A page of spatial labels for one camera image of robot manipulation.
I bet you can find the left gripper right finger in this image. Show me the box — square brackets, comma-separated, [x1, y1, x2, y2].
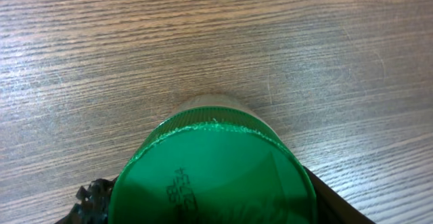
[304, 167, 375, 224]

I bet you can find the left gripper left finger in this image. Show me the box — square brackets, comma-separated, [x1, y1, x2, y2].
[55, 178, 117, 224]

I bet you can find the green lid jar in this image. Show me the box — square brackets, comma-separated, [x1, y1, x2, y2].
[108, 95, 318, 223]

